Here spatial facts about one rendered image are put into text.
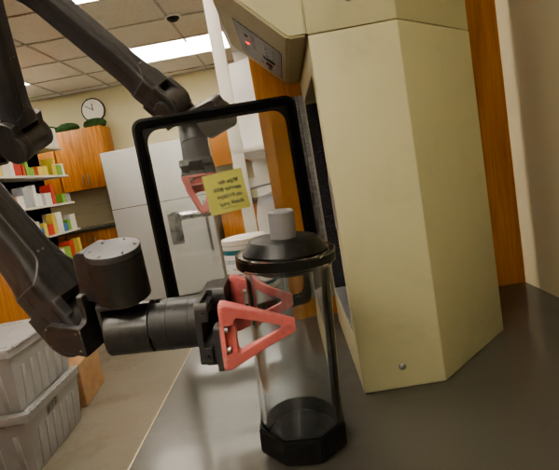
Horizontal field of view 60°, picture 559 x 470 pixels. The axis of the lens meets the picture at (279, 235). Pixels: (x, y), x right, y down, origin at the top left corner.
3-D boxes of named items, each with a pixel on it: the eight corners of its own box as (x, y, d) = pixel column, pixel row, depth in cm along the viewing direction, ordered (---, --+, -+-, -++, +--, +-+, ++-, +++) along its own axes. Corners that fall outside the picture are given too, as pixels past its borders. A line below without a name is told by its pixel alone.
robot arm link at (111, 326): (117, 337, 57) (101, 367, 52) (102, 286, 55) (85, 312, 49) (174, 331, 57) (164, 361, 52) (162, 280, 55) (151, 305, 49)
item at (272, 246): (325, 255, 57) (320, 200, 56) (332, 276, 48) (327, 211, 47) (247, 263, 57) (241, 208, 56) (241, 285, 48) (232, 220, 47)
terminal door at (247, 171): (328, 299, 95) (294, 93, 90) (174, 330, 92) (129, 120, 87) (327, 298, 96) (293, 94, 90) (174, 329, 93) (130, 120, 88)
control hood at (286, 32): (300, 82, 91) (290, 28, 89) (307, 34, 59) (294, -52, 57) (240, 93, 91) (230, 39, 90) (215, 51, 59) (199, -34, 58)
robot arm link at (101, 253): (99, 311, 61) (48, 351, 54) (76, 228, 57) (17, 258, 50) (179, 321, 57) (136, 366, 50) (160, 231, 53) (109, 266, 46)
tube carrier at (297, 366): (343, 401, 61) (329, 236, 57) (356, 454, 50) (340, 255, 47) (258, 408, 61) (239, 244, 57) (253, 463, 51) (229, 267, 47)
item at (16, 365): (79, 364, 288) (67, 311, 284) (26, 414, 228) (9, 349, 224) (12, 374, 290) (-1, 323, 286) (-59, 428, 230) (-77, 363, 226)
